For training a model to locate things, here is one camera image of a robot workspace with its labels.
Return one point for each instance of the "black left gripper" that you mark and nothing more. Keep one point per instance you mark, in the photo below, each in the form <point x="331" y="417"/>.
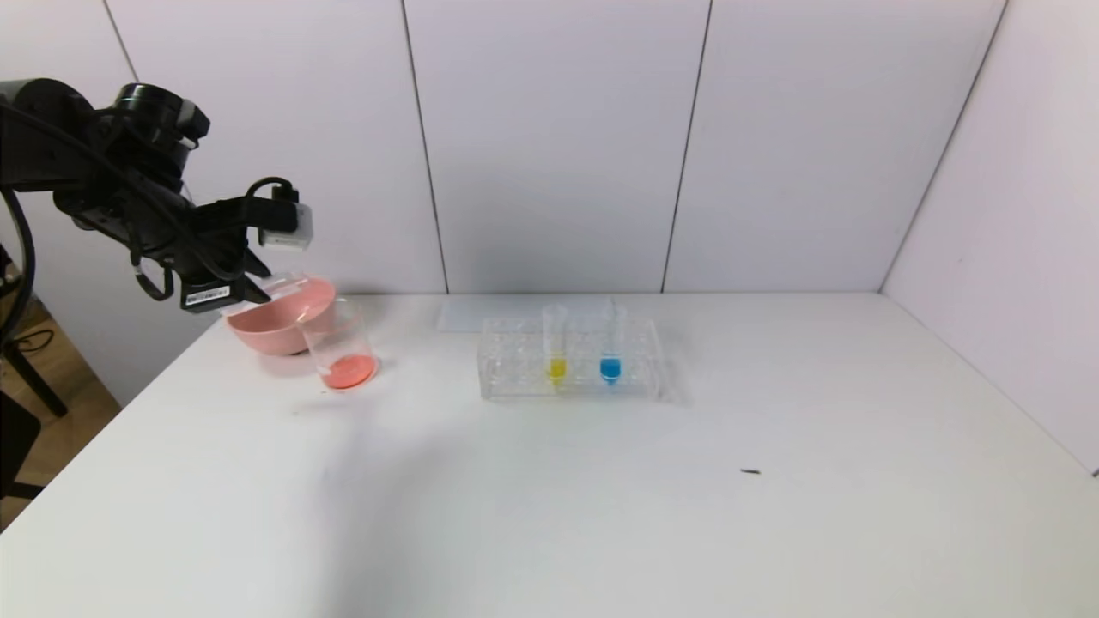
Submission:
<point x="210" y="294"/>

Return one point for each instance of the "test tube with red pigment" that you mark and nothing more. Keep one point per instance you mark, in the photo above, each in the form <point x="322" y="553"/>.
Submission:
<point x="279" y="283"/>

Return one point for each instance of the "test tube with yellow pigment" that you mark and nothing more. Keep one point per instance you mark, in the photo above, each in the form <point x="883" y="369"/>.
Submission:
<point x="556" y="368"/>

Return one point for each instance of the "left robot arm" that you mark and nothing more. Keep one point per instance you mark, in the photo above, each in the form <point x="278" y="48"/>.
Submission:
<point x="51" y="146"/>

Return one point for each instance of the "clear glass beaker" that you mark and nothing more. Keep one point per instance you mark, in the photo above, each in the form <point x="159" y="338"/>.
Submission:
<point x="348" y="371"/>

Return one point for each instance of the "test tube with blue pigment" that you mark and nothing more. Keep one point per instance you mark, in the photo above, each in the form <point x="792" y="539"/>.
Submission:
<point x="610" y="368"/>

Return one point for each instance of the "clear acrylic test tube rack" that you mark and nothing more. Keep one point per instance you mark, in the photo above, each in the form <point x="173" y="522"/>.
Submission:
<point x="640" y="373"/>

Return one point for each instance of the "pink plastic bowl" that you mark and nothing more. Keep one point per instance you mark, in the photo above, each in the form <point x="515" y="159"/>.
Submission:
<point x="283" y="330"/>

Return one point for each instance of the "white paper sheet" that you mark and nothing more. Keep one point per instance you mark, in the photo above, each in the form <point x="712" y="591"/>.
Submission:
<point x="464" y="316"/>

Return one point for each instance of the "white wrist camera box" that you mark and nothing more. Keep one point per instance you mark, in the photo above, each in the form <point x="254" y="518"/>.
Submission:
<point x="288" y="230"/>

